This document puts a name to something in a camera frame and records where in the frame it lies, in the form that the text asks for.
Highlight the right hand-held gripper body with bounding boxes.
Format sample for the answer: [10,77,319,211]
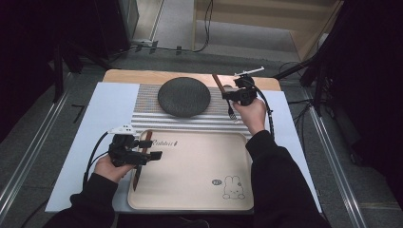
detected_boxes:
[232,66,265,106]

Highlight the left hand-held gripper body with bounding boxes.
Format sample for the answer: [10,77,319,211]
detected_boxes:
[107,123,150,168]

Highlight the fork with brown handle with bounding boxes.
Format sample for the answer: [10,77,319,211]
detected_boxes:
[211,74,238,121]

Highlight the knife with brown handle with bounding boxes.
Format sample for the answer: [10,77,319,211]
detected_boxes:
[132,129,154,193]

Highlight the beige tray with rabbit drawing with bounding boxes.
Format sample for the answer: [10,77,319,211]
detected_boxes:
[126,128,255,212]

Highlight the dark grey round plate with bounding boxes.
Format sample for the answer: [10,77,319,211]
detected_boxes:
[157,76,212,119]

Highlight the person's left hand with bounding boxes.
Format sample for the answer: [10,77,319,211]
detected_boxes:
[93,154,136,184]

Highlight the person's right hand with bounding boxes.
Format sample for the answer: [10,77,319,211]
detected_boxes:
[232,98,268,137]

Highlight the striped placemat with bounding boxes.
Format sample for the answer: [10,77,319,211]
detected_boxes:
[125,83,255,150]

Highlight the white sheet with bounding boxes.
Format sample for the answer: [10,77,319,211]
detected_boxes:
[45,81,322,214]

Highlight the person's lap dark clothing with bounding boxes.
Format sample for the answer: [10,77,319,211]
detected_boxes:
[115,213,255,228]

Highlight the black metal stand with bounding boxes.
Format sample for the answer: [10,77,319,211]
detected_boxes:
[51,41,112,104]
[274,47,334,117]

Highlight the light wooden shelf unit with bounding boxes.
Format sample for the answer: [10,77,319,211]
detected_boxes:
[191,0,345,61]

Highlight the power strip with plugs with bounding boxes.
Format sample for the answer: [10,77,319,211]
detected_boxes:
[131,38,160,54]

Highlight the black cabinet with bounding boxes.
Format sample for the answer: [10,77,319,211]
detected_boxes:
[94,0,141,60]

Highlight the dark curtain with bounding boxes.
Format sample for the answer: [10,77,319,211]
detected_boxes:
[326,0,403,203]
[0,0,96,143]

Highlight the right hand-held gripper black cable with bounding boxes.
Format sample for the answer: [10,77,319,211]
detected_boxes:
[253,85,276,141]

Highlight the hand-held gripper black cable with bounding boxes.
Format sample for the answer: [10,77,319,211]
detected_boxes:
[253,85,276,141]
[83,131,110,191]

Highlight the left hand-held gripper black cable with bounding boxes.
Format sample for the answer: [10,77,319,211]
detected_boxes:
[83,131,110,191]

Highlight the black floor cables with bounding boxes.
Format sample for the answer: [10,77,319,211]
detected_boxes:
[278,61,317,150]

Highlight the hanging black cable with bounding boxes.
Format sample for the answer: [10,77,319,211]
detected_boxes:
[193,0,214,53]

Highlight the metal floor rail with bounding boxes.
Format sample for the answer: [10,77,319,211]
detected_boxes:
[0,74,72,219]
[302,88,369,228]

